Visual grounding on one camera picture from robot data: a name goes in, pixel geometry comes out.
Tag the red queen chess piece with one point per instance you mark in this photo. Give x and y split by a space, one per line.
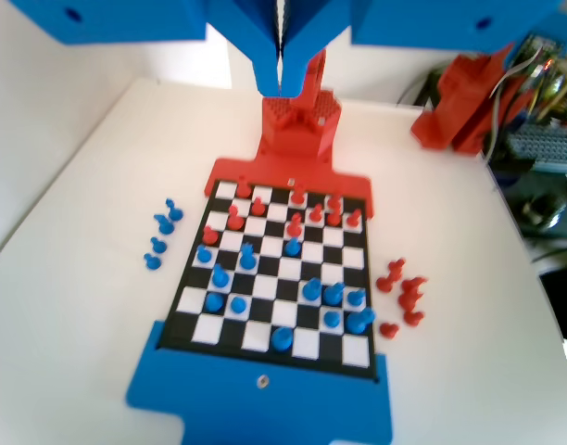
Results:
384 283

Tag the red king chess piece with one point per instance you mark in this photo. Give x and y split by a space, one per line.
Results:
297 197

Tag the blue bishop chess piece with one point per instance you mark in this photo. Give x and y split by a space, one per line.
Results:
333 294

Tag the blue base plate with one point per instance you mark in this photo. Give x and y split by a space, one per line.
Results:
265 408

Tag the white breadboard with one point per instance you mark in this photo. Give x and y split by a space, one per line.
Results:
543 143

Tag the red base plate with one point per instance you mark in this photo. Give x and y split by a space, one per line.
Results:
274 169

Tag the blue knight chess piece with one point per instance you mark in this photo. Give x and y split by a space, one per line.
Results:
220 278
165 226

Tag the blue king chess piece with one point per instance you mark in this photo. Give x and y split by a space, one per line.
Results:
281 339

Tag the tall blue chess piece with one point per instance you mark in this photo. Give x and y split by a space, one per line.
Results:
173 213
357 322

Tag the black white chessboard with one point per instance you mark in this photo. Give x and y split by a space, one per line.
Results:
288 269

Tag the blue rook chess piece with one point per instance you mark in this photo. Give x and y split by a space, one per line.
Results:
311 289

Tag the red pawn chess piece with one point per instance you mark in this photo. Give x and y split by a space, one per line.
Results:
316 214
354 218
257 207
389 329
210 236
400 265
334 219

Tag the green circuit board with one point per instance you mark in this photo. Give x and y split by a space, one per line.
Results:
540 46

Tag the red rook chess piece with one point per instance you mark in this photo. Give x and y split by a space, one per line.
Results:
243 189

